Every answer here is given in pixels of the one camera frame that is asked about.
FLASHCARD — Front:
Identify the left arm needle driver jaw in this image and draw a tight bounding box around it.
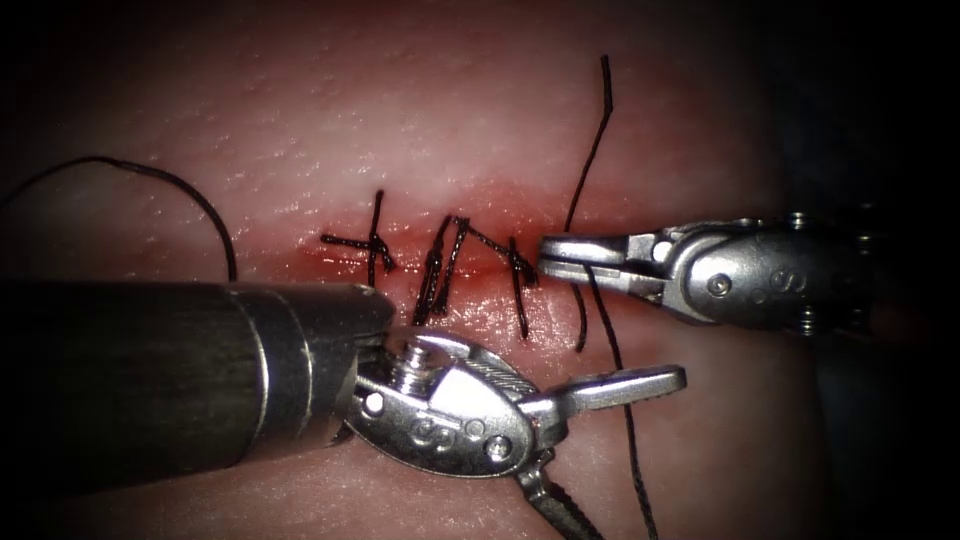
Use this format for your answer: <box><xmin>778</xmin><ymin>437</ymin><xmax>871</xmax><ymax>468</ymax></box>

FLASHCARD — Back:
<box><xmin>516</xmin><ymin>449</ymin><xmax>606</xmax><ymax>540</ymax></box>
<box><xmin>551</xmin><ymin>364</ymin><xmax>688</xmax><ymax>418</ymax></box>

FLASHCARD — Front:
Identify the left arm needle driver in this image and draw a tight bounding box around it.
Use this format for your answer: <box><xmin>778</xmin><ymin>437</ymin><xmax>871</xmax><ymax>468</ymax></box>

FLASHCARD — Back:
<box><xmin>344</xmin><ymin>326</ymin><xmax>570</xmax><ymax>480</ymax></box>

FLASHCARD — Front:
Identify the right arm needle driver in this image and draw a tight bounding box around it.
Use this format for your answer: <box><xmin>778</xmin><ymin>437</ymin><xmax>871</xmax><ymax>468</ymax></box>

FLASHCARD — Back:
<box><xmin>625</xmin><ymin>212</ymin><xmax>885</xmax><ymax>336</ymax></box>

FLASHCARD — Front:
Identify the right arm needle driver jaw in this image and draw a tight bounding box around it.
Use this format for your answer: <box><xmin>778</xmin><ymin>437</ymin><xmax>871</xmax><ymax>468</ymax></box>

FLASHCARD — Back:
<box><xmin>537</xmin><ymin>233</ymin><xmax>631</xmax><ymax>266</ymax></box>
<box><xmin>537</xmin><ymin>259</ymin><xmax>667</xmax><ymax>304</ymax></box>

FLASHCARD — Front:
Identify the black stitching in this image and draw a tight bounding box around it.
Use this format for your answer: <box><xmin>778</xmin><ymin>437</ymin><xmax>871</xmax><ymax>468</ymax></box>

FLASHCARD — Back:
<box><xmin>320</xmin><ymin>188</ymin><xmax>541</xmax><ymax>341</ymax></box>

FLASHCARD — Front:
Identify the tissue pad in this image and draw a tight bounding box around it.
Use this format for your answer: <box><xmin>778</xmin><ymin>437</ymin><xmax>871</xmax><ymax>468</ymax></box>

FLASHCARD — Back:
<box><xmin>0</xmin><ymin>0</ymin><xmax>838</xmax><ymax>540</ymax></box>

